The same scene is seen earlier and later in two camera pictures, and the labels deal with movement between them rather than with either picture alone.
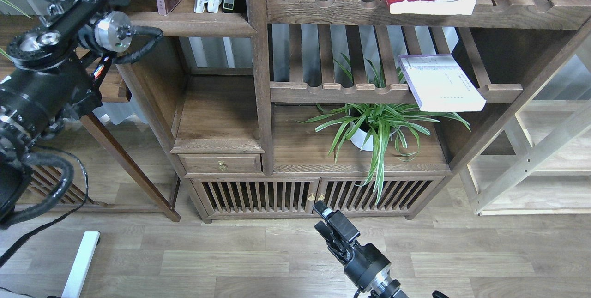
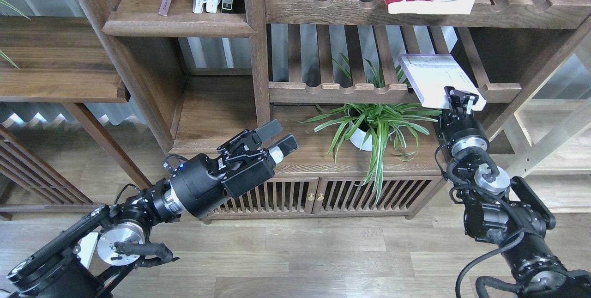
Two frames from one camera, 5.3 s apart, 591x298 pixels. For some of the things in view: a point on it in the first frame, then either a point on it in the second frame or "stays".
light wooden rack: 538,162 stays
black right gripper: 364,262 -> 460,130
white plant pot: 358,139 stays
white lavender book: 437,84 stays
